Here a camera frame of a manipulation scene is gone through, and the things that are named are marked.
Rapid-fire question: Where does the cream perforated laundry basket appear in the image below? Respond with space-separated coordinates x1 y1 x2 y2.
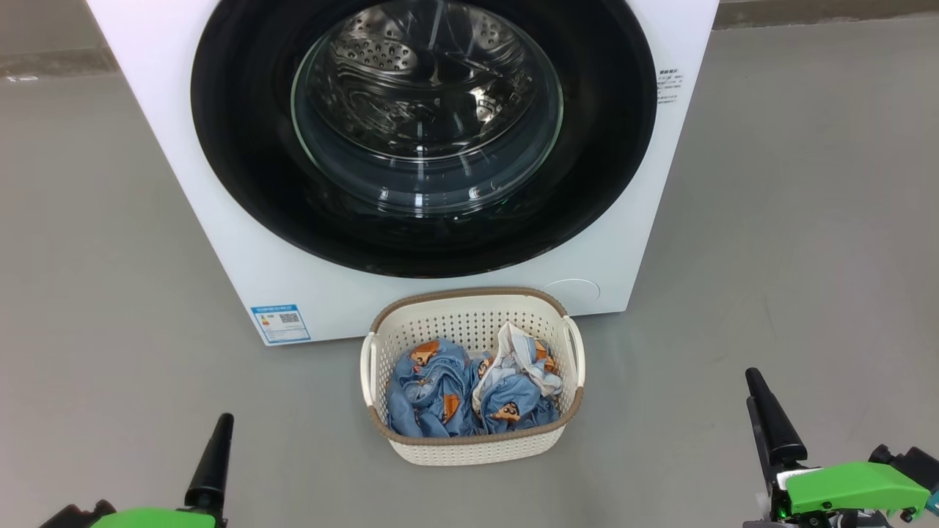
359 287 586 467

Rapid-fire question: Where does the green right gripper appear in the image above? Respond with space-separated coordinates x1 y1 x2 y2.
745 367 932 528

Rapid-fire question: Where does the black round glass washer door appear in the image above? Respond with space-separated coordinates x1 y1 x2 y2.
191 0 659 279

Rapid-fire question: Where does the white front-load washing machine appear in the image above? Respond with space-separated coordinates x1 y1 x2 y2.
87 0 720 347

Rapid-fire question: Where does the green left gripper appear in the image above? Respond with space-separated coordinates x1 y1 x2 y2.
88 413 234 528

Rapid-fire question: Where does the blue white cartoon print garment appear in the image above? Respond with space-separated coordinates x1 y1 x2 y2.
472 321 564 433

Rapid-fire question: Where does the blue energy label sticker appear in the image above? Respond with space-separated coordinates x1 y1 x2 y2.
250 304 311 344

